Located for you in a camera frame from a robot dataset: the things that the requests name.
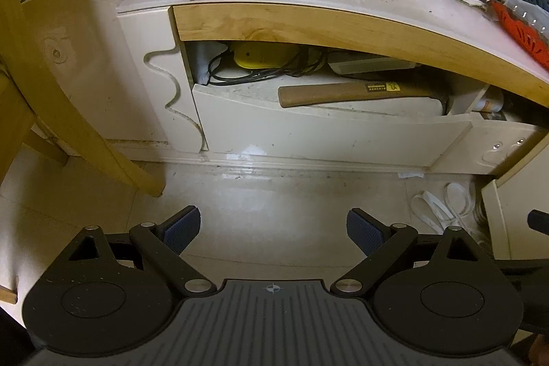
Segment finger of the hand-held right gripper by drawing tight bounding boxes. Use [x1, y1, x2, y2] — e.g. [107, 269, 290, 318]
[528, 210, 549, 231]

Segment white bands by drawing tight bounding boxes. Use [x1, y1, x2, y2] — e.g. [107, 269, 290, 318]
[409, 181, 478, 235]

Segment cream drawer with metal knobs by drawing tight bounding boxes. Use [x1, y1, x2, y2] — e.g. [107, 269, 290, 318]
[431, 111, 543, 179]

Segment cream wooden cabinet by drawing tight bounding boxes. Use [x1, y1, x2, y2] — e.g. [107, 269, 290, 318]
[26, 0, 549, 259]

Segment black cables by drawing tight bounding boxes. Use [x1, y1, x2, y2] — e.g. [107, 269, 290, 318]
[208, 48, 329, 86]

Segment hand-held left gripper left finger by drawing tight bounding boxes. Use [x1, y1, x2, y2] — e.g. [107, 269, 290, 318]
[64, 206, 218, 299]

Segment small white bottle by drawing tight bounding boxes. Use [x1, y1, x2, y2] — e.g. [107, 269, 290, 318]
[473, 88, 505, 114]

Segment orange mesh item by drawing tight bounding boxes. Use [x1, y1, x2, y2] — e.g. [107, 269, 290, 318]
[491, 0, 549, 70]

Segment wooden hammer handle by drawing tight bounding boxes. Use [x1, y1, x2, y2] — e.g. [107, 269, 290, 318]
[278, 82, 449, 109]

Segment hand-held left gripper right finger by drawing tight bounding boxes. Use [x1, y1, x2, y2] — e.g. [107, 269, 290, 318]
[330, 208, 486, 299]

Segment yellow plastic device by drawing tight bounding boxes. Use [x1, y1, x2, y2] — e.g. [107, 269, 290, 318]
[232, 44, 303, 71]

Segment grey vented box device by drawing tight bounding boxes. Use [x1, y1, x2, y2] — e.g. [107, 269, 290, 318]
[328, 51, 423, 76]

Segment white cloth bag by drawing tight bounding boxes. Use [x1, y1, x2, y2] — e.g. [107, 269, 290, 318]
[189, 42, 230, 86]

